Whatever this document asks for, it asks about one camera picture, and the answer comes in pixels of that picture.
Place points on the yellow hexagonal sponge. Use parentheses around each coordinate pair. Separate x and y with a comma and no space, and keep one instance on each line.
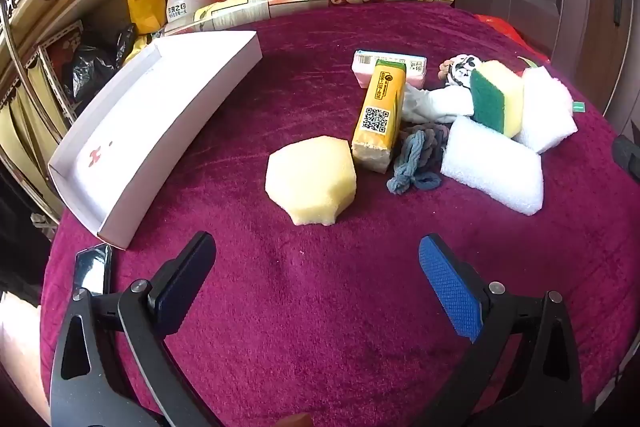
(310,177)

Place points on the yellow cloth curtain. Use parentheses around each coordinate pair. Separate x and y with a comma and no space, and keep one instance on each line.
(30,132)

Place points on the white foam block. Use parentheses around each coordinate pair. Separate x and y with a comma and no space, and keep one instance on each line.
(495,167)
(545,107)

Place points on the metal shelf rack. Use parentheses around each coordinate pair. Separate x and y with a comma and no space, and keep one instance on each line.
(50,47)

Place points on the white cardboard box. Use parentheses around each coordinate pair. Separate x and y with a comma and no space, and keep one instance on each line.
(150,107)

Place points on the white plastic jar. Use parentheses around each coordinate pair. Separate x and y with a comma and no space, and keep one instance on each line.
(185,4)

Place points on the yellow plastic bag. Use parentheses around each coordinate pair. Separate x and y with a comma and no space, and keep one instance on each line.
(145,2)

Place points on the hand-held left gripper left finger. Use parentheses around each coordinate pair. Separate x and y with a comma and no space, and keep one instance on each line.
(182,287)

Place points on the red packet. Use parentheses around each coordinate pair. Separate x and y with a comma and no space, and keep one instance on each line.
(500,27)

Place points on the black smartphone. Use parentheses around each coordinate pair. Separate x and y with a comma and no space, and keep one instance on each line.
(92,269)

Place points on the black plastic bag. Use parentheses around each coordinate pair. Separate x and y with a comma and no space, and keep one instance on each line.
(95,67)

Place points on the green and yellow scrub sponge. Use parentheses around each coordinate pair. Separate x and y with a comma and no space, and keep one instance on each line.
(495,97)

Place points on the black and white panda toy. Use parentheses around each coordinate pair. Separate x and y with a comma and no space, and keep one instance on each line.
(462,67)

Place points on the yellow packaged sponge bar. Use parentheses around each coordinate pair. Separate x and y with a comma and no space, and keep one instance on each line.
(377,117)

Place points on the white cloth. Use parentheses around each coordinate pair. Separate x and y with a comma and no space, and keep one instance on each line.
(435,104)

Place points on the dark object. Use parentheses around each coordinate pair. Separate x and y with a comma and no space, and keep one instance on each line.
(627,157)

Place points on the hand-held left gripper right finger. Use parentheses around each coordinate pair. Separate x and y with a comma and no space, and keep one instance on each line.
(450,287)

